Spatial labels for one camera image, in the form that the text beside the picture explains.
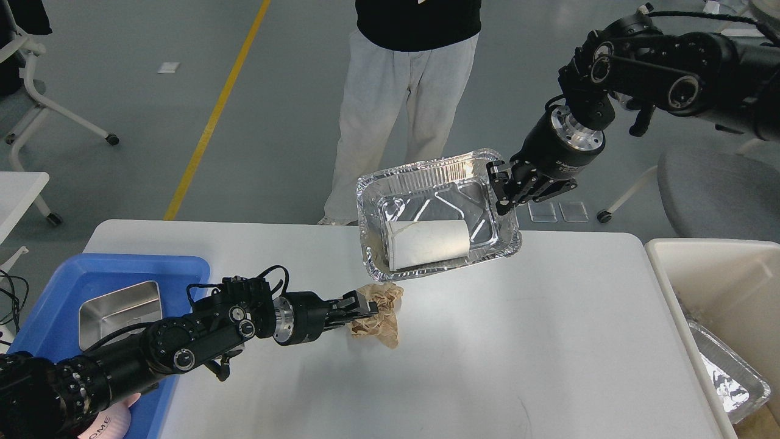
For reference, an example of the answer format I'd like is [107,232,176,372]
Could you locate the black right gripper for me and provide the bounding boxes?
[486,105,606,216]

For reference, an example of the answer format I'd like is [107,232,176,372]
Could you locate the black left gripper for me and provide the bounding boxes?
[273,291,378,346]

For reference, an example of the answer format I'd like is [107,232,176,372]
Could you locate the brown paper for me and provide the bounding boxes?
[348,282,403,349]

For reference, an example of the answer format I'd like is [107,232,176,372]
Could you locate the aluminium foil tray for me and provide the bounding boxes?
[356,148,523,282]

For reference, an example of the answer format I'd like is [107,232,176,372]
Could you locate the white paper cup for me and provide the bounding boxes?
[385,219,470,271]

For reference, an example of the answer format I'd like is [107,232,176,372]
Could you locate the stainless steel rectangular box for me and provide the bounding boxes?
[79,280,163,351]

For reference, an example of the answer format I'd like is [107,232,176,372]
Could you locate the pink ribbed HOME mug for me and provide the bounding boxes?
[77,393,141,439]

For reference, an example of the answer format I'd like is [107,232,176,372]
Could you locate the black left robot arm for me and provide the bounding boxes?
[1,273,378,438]

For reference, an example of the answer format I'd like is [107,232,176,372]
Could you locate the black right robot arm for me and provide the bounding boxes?
[486,4,779,216]

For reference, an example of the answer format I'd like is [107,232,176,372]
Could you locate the clear floor plate left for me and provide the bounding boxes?
[528,202,558,223]

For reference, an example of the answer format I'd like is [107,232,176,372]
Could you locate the clear floor plate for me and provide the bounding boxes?
[528,202,558,223]
[558,202,590,223]

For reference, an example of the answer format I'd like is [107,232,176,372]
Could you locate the clear floor plate right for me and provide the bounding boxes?
[558,202,590,223]

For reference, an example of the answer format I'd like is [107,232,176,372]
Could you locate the person in white trousers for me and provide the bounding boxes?
[319,1,482,226]

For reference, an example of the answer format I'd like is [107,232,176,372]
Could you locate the beige plastic bin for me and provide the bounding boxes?
[646,238,779,438]

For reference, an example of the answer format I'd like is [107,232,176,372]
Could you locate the blue plastic tray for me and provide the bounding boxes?
[6,253,211,438]

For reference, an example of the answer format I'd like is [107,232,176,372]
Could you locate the white chair legs top right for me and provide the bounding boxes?
[703,1,779,37]

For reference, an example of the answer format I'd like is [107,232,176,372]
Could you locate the white side table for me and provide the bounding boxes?
[1,171,50,242]

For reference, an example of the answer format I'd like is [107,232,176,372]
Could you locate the white chair left background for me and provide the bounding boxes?
[2,25,119,172]

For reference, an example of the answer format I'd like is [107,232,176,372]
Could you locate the black cables at left edge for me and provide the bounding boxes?
[0,270,30,333]

